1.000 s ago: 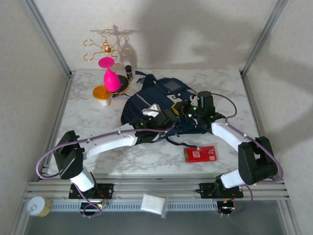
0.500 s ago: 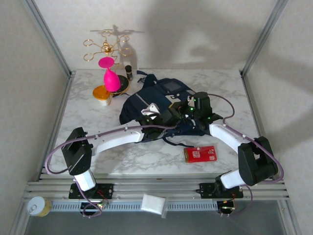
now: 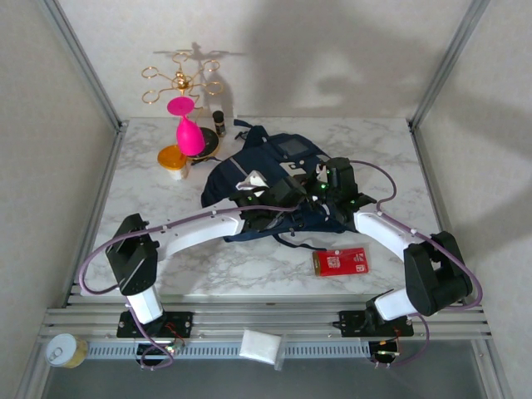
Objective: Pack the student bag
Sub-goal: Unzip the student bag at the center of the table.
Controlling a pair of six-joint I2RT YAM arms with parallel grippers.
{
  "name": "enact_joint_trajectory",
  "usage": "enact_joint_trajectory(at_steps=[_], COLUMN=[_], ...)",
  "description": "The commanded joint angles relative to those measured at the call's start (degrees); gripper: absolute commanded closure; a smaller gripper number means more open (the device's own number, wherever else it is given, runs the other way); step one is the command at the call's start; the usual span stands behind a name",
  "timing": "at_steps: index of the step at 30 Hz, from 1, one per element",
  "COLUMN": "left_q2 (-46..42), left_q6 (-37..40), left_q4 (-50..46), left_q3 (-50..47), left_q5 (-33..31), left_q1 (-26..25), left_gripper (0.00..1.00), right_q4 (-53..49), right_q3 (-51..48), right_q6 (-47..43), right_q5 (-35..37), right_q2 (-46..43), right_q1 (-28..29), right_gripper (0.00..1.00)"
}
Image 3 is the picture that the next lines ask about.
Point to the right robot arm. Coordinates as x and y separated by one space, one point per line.
382 228

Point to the tin can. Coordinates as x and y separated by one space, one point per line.
62 351

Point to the pink wine glass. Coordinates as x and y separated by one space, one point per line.
189 135

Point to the aluminium frame rail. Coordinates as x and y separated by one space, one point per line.
270 322

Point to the round black gold-rimmed base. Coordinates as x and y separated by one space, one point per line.
210 143

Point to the orange lid jar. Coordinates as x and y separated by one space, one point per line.
170 158

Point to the aluminium side rail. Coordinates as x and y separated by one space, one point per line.
427 166
109 166

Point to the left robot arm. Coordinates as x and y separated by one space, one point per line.
195 228

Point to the red packaged item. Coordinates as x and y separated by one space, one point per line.
341 262

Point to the small dark bottle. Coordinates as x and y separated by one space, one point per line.
219 124

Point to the navy blue backpack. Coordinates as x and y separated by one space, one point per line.
220 187

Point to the white foam pad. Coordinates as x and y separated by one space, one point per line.
259 347

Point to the aluminium frame post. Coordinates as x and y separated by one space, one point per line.
448 62
83 62

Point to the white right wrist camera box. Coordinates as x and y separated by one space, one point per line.
322 169

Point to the small black controller board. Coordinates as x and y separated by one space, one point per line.
384 352
156 352

